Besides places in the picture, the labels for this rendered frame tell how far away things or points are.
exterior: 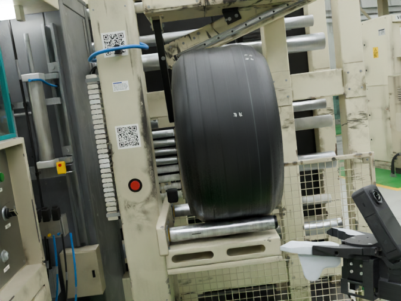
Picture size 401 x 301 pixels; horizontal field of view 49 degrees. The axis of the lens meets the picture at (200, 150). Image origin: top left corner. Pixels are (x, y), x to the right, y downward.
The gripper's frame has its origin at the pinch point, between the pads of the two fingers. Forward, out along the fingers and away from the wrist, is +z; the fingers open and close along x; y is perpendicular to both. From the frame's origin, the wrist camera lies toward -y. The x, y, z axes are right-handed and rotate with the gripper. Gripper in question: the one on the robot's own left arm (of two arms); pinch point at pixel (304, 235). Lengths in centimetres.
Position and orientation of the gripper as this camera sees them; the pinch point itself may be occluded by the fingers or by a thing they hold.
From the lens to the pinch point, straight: 80.4
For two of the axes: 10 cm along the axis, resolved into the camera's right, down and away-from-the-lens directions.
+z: -7.0, -0.1, 7.1
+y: 0.3, 10.0, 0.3
